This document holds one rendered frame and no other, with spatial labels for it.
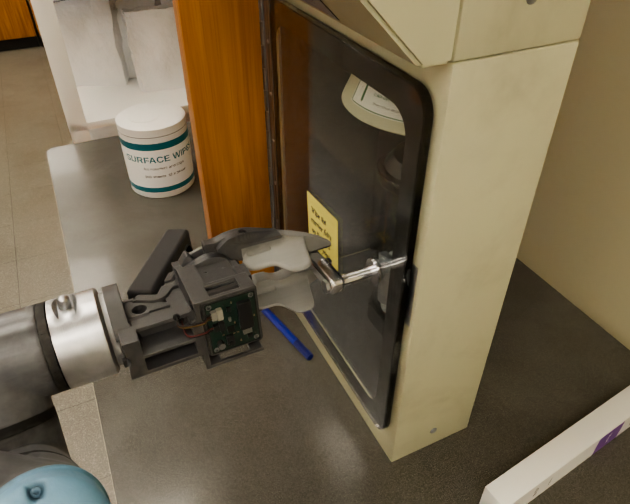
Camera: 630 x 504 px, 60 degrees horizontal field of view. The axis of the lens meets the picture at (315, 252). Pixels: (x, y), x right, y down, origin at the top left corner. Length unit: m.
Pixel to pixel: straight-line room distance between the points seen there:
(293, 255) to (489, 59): 0.23
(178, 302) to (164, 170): 0.65
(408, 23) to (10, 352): 0.36
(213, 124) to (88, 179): 0.56
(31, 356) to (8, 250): 2.39
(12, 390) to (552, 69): 0.46
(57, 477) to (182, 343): 0.16
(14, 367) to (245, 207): 0.44
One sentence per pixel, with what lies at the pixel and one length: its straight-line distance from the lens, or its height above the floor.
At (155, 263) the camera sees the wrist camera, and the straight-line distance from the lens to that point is 0.53.
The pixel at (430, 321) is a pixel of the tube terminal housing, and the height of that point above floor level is 1.17.
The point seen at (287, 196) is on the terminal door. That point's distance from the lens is 0.70.
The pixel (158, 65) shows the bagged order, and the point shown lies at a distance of 1.67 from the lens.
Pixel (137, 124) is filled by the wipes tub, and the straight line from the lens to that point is 1.10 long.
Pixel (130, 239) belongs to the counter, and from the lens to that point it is 1.04.
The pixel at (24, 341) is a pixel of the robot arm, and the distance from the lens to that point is 0.47.
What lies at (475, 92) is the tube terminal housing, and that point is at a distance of 0.41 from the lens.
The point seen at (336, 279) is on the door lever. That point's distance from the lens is 0.50.
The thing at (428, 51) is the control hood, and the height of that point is 1.42.
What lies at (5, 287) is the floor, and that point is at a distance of 2.63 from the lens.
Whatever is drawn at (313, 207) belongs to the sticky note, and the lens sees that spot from 0.62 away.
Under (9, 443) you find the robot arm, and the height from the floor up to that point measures 1.18.
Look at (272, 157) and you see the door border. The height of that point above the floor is 1.19.
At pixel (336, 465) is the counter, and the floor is 0.94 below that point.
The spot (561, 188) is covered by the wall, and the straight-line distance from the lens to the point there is 0.94.
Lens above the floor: 1.53
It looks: 38 degrees down
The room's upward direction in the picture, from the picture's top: straight up
